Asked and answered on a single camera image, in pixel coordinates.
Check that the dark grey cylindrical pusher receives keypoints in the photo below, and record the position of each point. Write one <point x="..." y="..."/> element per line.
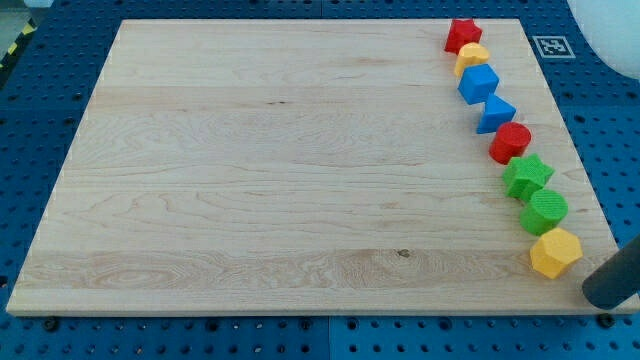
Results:
<point x="616" y="280"/>

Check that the yellow hexagon block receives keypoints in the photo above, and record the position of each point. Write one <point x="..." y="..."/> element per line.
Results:
<point x="555" y="252"/>

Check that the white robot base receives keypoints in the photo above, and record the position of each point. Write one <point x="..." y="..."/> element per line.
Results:
<point x="611" y="28"/>

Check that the green cylinder block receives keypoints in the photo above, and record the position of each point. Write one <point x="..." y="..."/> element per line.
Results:
<point x="544" y="211"/>

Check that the green star block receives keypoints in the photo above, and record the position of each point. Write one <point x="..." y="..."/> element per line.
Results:
<point x="525" y="175"/>

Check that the red cylinder block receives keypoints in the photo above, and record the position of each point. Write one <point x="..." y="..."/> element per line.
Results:
<point x="511" y="140"/>

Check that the blue triangle block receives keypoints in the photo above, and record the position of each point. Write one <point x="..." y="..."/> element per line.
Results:
<point x="496" y="112"/>

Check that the blue cube block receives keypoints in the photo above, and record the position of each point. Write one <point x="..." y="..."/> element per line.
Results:
<point x="477" y="83"/>

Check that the white fiducial marker tag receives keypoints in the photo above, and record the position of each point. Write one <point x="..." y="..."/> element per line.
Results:
<point x="553" y="47"/>

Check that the yellow heart block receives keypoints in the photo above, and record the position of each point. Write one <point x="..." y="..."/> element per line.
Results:
<point x="470" y="54"/>

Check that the red star block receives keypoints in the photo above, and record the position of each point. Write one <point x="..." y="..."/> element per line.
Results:
<point x="462" y="32"/>

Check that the light wooden board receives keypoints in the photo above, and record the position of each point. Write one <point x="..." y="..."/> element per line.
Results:
<point x="301" y="167"/>

